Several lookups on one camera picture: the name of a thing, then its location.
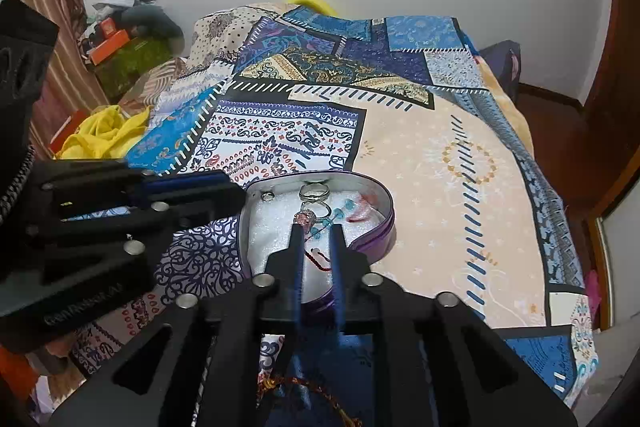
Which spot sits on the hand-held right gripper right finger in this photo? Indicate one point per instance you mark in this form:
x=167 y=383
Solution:
x=336 y=267

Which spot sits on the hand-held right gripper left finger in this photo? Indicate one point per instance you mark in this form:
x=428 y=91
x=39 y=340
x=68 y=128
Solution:
x=298 y=267

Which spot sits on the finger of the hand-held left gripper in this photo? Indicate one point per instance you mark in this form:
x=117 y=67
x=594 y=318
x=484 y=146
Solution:
x=180 y=183
x=210 y=202

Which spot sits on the purple heart-shaped tin box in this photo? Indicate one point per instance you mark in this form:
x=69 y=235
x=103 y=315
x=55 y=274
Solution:
x=370 y=232

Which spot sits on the white foam liner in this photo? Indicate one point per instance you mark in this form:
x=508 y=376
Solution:
x=270 y=232

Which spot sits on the blue bead earrings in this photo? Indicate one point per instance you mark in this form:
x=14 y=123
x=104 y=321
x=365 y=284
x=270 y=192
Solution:
x=340 y=213

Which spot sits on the small orange box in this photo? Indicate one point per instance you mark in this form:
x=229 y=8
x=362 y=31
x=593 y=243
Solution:
x=67 y=129

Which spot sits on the orange cardboard box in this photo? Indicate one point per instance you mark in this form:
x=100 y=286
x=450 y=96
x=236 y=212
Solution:
x=107 y=44

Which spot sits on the yellow cloth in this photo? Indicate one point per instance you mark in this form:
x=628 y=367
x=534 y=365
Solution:
x=107 y=134

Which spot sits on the green patterned cloth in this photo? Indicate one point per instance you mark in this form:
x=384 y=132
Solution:
x=132 y=64

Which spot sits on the pile of dark clothes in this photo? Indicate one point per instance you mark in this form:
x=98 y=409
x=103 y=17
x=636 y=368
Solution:
x=137 y=7

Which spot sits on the patchwork printed blanket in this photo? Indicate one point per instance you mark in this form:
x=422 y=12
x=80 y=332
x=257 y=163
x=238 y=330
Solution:
x=450 y=207

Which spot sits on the yellow plastic object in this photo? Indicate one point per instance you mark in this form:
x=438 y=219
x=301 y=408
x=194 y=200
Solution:
x=307 y=2

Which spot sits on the pink cloth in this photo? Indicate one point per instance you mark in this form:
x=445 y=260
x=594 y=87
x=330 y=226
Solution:
x=592 y=292

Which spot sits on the dark purple pillow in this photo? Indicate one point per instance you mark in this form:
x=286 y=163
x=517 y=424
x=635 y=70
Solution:
x=502 y=67

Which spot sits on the wooden door frame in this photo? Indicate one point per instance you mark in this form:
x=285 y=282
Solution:
x=612 y=132

